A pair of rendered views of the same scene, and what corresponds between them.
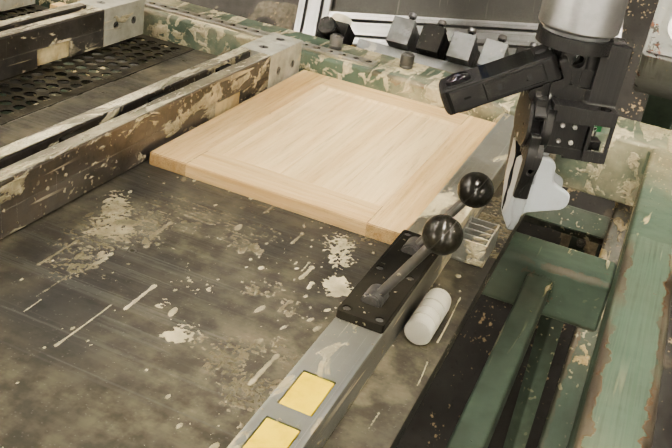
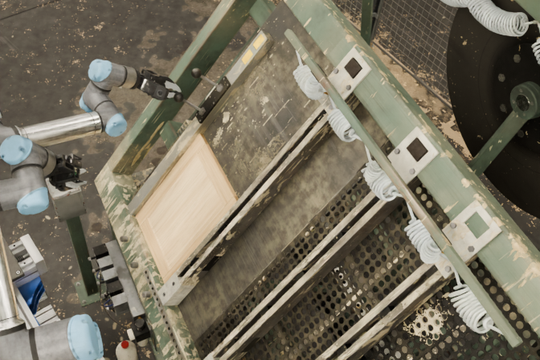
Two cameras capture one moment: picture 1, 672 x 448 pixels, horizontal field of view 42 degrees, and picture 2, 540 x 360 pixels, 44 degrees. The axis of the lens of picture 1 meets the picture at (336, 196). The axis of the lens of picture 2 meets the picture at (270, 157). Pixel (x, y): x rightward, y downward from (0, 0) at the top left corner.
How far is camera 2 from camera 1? 2.10 m
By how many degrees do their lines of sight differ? 59
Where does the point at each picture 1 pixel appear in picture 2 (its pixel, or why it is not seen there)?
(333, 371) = (239, 63)
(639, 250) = (157, 103)
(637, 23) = not seen: hidden behind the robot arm
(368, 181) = (193, 174)
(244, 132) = (210, 222)
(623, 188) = (128, 177)
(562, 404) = not seen: hidden behind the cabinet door
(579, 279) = (172, 126)
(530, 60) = (145, 80)
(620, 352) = (188, 58)
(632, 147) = (114, 177)
